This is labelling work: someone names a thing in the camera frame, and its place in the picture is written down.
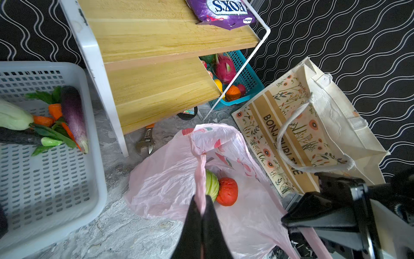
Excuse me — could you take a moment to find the pink plastic grocery bag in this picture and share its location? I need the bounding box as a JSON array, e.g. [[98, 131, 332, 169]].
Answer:
[[124, 122, 324, 259]]

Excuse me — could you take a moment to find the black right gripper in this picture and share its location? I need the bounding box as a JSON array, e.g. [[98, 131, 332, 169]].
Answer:
[[281, 172, 382, 259]]

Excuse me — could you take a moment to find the white plastic vegetable basket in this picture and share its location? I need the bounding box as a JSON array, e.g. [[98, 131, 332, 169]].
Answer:
[[1, 62, 107, 259]]

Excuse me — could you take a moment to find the orange handled wrench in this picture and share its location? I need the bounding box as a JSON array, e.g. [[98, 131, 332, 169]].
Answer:
[[135, 124, 155, 154]]

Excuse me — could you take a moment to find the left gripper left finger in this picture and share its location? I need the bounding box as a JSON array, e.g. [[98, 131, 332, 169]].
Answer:
[[171, 196, 202, 259]]

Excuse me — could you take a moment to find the red tomato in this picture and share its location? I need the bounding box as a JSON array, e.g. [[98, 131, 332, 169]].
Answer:
[[216, 178, 238, 207]]

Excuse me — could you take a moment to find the wooden two-tier shelf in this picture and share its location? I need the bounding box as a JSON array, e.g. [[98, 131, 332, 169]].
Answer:
[[60, 1, 265, 156]]

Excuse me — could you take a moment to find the black tape roll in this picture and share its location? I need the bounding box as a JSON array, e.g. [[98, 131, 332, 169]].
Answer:
[[177, 106, 198, 120]]

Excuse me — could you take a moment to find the purple eggplant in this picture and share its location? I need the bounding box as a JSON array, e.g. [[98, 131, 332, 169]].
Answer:
[[60, 86, 88, 154]]

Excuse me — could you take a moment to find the pink dragon fruit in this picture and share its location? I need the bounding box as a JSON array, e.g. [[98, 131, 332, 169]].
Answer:
[[214, 54, 236, 84]]

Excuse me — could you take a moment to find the teal plastic fruit basket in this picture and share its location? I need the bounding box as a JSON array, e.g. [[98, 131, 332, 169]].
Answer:
[[199, 50, 264, 110]]

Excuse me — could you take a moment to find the orange tangerine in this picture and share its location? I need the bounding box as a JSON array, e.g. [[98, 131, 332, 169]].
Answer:
[[225, 85, 242, 102]]

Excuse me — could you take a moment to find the white zucchini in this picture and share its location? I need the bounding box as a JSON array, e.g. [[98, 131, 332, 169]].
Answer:
[[0, 99, 34, 131]]

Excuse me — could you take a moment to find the green cabbage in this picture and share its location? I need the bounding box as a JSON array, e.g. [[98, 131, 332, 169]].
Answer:
[[205, 170, 220, 202]]

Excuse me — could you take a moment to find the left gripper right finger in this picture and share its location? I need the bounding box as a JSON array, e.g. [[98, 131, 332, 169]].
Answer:
[[202, 195, 233, 259]]

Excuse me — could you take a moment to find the purple Fox's candy bag top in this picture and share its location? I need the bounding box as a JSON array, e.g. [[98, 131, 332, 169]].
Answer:
[[186, 0, 256, 30]]

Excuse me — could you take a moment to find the cream canvas tote bag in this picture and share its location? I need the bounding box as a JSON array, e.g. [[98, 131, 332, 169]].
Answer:
[[233, 58, 387, 196]]

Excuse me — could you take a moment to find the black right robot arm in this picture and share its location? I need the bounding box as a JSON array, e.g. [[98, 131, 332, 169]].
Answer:
[[281, 170, 414, 259]]

